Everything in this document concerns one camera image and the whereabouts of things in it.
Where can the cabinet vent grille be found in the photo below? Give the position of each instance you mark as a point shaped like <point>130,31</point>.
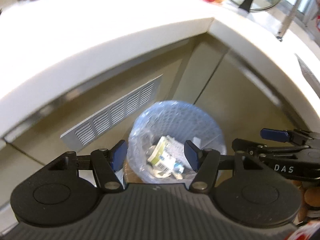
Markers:
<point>90,129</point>

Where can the blue white wrapper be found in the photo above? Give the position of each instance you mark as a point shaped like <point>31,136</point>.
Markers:
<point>178,171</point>

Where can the white green medicine box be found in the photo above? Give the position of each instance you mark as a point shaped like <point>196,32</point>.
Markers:
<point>161,161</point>

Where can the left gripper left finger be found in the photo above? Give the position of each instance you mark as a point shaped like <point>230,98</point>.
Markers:
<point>105,163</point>

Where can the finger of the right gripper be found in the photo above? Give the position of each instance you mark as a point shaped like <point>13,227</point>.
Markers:
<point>275,135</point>

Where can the person right hand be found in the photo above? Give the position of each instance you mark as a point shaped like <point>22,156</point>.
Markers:
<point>310,201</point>

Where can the blue mesh trash bin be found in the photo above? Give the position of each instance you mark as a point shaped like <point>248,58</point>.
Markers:
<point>178,121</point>

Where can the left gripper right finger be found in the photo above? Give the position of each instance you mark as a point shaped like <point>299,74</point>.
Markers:
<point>205,164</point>

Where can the steel dish rack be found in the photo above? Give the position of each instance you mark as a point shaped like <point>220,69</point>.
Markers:
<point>305,12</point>

